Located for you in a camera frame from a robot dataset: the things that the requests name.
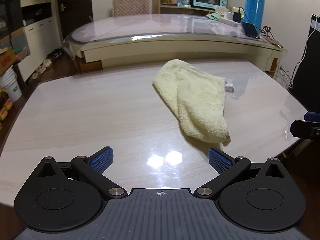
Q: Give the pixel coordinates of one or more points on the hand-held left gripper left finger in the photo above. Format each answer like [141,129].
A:
[101,161]

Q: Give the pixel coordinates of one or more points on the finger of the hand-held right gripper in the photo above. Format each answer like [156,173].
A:
[312,117]
[300,127]

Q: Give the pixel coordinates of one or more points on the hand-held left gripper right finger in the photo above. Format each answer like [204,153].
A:
[220,161]

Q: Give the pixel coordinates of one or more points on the pale yellow towel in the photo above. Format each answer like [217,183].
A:
[192,92]

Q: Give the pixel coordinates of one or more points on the black panel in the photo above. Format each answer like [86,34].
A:
[307,67]

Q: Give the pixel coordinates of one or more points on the black power bank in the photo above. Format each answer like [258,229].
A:
[250,30]

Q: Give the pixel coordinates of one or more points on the cluster of oil bottles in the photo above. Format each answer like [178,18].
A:
[5,107]

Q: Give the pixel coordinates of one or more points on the white slippers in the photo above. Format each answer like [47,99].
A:
[45,65]

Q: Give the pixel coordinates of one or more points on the white plastic bucket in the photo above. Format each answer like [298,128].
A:
[11,87]

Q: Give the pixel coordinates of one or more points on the black shoes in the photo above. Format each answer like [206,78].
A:
[55,53]

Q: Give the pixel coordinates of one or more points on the beige glass-topped dining table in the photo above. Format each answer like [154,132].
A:
[175,46]

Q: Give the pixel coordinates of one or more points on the black charger block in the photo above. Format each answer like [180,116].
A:
[237,17]

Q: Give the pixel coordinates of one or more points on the blue thermos flask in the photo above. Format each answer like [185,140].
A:
[255,5]

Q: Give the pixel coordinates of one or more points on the white power strip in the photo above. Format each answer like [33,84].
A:
[228,22]

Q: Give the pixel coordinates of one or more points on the white charger block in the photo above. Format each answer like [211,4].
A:
[228,14]

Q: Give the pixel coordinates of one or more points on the red plastic bag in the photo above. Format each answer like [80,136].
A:
[22,53]

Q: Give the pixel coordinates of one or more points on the large printed cardboard box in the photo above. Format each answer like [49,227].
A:
[6,61]

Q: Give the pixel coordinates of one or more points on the black and white cabinet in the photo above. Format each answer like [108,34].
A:
[42,35]

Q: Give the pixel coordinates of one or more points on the green cloth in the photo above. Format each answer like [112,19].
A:
[213,16]

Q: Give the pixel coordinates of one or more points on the dark wooden door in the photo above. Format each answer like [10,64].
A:
[75,17]

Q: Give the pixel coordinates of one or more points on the quilted beige chair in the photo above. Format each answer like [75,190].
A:
[131,5]

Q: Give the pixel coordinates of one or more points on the small blue white box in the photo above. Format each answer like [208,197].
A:
[180,3]

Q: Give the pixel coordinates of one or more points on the wooden shelf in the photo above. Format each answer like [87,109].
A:
[155,5]

